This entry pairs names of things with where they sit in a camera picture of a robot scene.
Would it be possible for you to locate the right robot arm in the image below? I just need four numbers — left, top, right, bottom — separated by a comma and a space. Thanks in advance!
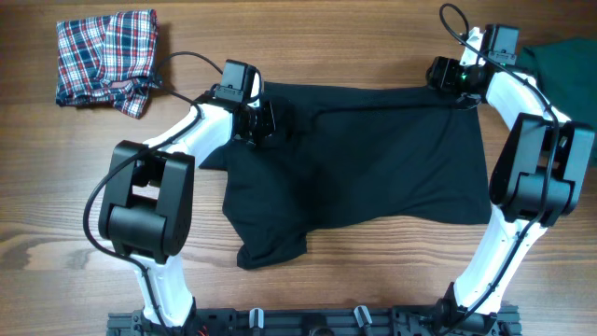
426, 24, 595, 335

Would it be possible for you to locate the dark green folded garment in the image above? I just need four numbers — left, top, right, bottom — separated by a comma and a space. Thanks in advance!
517, 37, 597, 168

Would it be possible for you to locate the black garment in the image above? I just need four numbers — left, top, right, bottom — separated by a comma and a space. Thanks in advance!
204, 82, 491, 270

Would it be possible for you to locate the plaid folded cloth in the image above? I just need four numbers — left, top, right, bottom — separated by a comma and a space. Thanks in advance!
55, 9, 160, 119

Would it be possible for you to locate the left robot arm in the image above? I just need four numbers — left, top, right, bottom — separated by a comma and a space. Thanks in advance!
98, 60, 275, 335

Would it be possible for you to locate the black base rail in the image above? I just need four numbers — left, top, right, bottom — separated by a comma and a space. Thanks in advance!
105, 305, 522, 336

